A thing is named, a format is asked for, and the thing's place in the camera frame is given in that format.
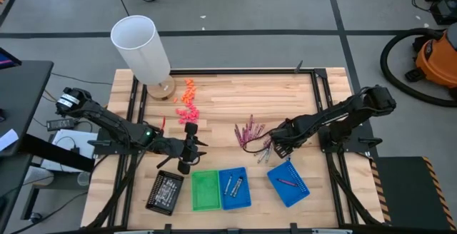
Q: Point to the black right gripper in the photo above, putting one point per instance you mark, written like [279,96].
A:
[283,139]

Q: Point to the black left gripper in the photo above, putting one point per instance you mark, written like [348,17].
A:
[182,148]

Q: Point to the tan crayon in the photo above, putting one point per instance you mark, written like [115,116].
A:
[261,132]
[266,142]

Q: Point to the blue plastic basket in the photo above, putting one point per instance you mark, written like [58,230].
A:
[235,203]
[292,195]

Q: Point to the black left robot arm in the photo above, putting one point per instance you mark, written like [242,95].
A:
[107,120]

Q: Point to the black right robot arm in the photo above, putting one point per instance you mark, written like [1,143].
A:
[339,114]

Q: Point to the green plastic basket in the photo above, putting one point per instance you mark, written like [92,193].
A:
[205,191]

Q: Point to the orange eraser caps pile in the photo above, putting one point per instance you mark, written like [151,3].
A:
[188,96]

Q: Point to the black plastic basket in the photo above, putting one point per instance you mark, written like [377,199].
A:
[155,191]

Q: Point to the clear plastic cup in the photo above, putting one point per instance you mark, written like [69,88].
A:
[84,179]

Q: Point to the white cylinder lamp wooden base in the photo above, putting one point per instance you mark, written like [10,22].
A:
[139,45]

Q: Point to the orange shop vacuum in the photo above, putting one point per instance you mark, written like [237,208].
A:
[382,61]
[437,61]

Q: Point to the white box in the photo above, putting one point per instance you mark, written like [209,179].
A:
[69,139]

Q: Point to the black platform hazard stripes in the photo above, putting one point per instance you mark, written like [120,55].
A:
[407,191]

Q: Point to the black power adapter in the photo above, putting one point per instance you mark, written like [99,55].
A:
[60,124]

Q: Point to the black desk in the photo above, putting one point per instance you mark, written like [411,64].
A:
[25,95]

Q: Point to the white paper sheet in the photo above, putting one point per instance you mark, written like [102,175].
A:
[7,139]

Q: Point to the black equipment case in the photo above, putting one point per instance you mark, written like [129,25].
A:
[446,9]

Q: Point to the laptop with blue screen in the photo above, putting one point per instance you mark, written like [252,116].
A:
[6,61]

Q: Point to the black aluminium table frame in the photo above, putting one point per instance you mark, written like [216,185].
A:
[250,71]

